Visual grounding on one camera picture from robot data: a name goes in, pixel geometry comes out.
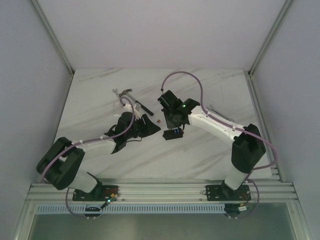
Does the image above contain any silver wrench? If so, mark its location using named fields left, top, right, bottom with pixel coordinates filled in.
left=206, top=104, right=234, bottom=123
left=112, top=88, right=125, bottom=106

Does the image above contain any aluminium mounting rail frame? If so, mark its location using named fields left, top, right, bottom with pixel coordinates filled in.
left=29, top=68, right=297, bottom=205

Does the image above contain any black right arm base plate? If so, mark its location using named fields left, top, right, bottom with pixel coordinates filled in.
left=204, top=184, right=252, bottom=202

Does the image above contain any silver wrench right side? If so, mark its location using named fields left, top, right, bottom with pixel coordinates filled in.
left=206, top=104, right=234, bottom=123

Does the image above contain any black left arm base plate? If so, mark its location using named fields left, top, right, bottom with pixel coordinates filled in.
left=72, top=185, right=119, bottom=202

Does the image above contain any black fuse box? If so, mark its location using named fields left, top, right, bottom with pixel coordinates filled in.
left=162, top=128, right=184, bottom=141

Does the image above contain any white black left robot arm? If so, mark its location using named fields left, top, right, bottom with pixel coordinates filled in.
left=36, top=111, right=161, bottom=201

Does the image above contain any white slotted cable duct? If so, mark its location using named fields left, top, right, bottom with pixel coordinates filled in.
left=35, top=203, right=226, bottom=215

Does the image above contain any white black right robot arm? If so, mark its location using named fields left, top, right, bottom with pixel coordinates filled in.
left=158, top=90, right=266, bottom=201

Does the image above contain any black handle claw hammer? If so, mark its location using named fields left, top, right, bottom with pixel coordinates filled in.
left=119, top=88, right=154, bottom=116

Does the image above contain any silver wrench left side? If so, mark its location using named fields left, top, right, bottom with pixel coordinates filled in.
left=112, top=88, right=125, bottom=106

